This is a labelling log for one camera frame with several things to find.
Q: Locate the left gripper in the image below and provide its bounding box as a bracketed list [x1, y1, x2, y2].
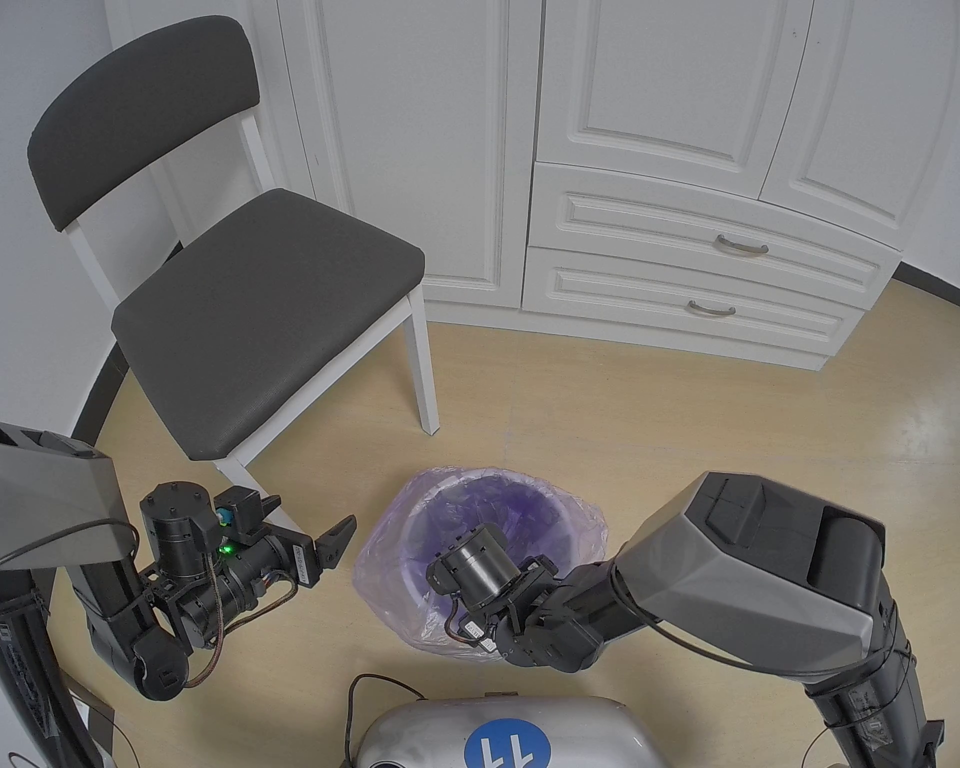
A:
[222, 513, 359, 615]

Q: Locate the white trash bin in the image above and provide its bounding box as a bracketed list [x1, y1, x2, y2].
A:
[399, 472, 580, 648]

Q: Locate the white wardrobe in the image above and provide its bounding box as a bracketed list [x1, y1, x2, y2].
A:
[251, 0, 948, 373]

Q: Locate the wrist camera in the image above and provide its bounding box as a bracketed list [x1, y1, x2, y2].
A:
[513, 555, 561, 603]
[213, 486, 283, 548]

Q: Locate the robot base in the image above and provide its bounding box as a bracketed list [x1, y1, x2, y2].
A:
[358, 693, 655, 768]

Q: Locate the purple plastic bag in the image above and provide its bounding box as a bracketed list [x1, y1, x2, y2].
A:
[352, 465, 608, 658]

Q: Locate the grey and white chair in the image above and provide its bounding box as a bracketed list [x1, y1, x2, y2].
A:
[26, 16, 441, 493]

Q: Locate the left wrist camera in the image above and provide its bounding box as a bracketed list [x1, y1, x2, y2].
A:
[213, 486, 283, 548]

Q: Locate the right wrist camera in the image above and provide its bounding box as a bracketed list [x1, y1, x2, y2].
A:
[513, 555, 561, 603]

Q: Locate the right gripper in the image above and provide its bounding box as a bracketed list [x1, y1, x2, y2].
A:
[457, 598, 535, 664]

